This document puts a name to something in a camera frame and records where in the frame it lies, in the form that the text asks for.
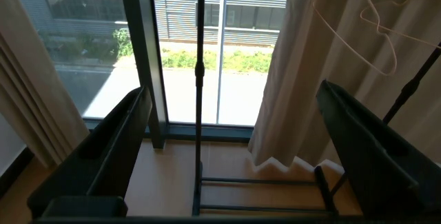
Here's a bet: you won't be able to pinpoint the window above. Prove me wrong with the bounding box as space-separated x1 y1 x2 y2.
6 0 291 143

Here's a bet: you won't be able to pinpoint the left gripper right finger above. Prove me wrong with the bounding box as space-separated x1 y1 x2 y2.
316 79 441 218

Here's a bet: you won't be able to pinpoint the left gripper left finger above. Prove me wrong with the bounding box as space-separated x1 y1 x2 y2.
27 85 153 218

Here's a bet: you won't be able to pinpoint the black clothes rack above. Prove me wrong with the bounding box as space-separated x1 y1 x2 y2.
191 0 441 217

